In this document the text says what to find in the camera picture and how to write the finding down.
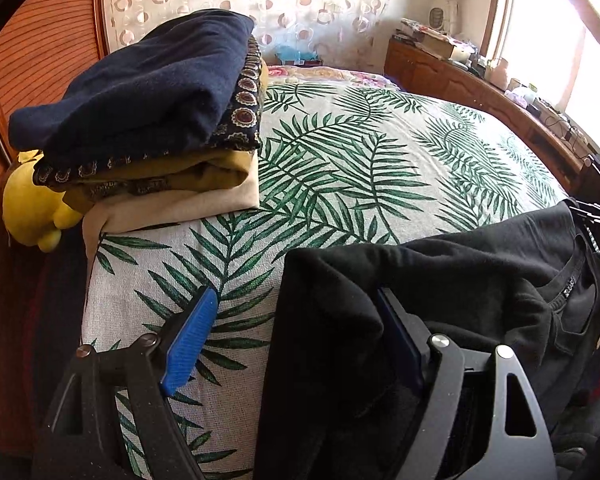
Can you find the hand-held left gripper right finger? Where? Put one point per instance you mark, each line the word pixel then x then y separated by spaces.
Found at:
pixel 397 340

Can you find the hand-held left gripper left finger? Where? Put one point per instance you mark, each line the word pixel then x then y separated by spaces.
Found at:
pixel 190 345

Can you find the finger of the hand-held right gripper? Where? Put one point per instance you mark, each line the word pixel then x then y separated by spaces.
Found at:
pixel 595 214

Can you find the black t-shirt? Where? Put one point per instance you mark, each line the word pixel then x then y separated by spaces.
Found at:
pixel 430 280

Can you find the folded beige garment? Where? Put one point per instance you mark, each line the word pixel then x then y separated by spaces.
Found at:
pixel 180 210

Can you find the tissue pack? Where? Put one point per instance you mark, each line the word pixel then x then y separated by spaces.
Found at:
pixel 522 96

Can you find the folded mustard garment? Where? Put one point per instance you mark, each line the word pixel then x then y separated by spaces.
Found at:
pixel 200 170

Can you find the leaf-printed bed sheet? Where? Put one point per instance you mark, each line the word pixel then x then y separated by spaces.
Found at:
pixel 355 160

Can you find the window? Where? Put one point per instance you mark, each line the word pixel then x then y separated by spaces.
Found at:
pixel 545 35

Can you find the long wooden cabinet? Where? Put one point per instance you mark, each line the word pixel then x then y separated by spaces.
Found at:
pixel 430 75

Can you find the yellow plush toy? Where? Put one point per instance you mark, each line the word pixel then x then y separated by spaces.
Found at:
pixel 30 200

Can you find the cardboard box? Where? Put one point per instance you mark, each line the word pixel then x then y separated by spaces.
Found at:
pixel 442 46

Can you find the folded patterned navy garment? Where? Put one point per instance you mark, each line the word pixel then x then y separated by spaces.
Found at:
pixel 245 110

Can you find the small round desk fan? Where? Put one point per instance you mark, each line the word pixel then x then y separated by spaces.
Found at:
pixel 436 19

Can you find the floral cloth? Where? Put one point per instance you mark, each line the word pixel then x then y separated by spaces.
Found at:
pixel 412 27

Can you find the floral pillow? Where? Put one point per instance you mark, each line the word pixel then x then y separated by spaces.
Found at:
pixel 330 76

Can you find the brown wooden wardrobe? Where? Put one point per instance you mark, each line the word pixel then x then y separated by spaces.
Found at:
pixel 40 50

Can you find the circle-patterned sheer curtain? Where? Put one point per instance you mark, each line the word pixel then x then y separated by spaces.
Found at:
pixel 305 5

